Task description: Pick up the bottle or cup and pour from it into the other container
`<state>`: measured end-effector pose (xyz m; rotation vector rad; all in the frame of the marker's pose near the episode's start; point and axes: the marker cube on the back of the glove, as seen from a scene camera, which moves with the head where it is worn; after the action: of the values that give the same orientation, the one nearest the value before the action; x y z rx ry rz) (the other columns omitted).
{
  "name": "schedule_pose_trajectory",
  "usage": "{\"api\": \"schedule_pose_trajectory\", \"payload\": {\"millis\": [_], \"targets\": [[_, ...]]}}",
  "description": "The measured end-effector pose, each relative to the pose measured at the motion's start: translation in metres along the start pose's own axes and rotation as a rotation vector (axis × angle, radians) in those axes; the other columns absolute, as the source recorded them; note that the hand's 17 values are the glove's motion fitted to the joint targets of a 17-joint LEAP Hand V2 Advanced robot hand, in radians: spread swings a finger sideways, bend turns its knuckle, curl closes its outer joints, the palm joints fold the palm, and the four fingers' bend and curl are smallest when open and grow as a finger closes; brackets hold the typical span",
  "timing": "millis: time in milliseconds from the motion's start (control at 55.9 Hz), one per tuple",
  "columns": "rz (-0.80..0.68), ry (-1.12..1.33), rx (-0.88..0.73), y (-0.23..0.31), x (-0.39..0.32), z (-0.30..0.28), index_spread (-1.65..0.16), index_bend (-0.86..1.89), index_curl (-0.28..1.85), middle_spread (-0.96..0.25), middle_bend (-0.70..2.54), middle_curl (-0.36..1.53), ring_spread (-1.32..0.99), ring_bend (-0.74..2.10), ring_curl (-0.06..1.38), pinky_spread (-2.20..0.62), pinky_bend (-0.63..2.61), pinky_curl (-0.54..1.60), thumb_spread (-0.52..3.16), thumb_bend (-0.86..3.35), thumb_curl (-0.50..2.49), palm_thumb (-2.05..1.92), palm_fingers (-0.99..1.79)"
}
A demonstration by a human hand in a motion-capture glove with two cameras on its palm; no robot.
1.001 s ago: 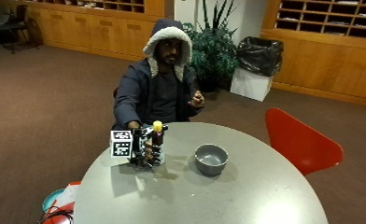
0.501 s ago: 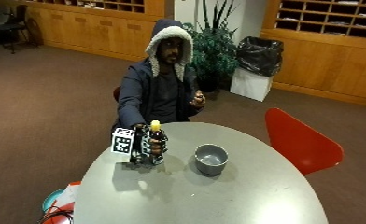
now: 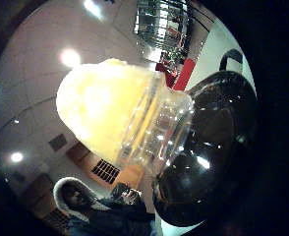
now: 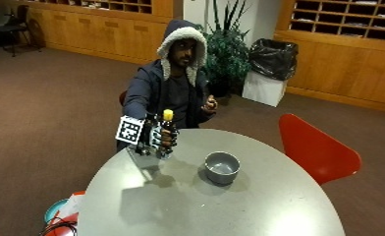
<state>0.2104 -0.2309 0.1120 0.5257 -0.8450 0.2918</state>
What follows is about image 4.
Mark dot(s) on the dark bottle with yellow cap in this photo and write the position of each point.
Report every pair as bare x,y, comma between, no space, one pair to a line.
168,126

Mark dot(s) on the white cube of black markers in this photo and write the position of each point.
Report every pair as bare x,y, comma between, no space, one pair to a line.
129,130

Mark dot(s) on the grey bowl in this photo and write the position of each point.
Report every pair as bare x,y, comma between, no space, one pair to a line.
221,167

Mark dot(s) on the red chair behind person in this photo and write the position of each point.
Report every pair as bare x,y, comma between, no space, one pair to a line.
121,97

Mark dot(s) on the the person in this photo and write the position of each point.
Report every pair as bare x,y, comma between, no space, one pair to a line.
168,82

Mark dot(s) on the green potted plant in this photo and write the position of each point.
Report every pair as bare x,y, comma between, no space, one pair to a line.
226,55

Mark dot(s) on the white plastic bag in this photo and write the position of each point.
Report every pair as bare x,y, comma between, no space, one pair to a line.
72,205

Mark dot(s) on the white bin with black bag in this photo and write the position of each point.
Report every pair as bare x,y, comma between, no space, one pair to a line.
269,70

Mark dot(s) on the teal round container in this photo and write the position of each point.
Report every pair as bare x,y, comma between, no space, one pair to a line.
53,209

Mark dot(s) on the wooden pigeonhole cabinet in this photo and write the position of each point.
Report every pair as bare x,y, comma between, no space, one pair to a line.
345,49
105,29

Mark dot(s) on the black chair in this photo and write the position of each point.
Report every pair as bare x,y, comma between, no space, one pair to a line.
15,28

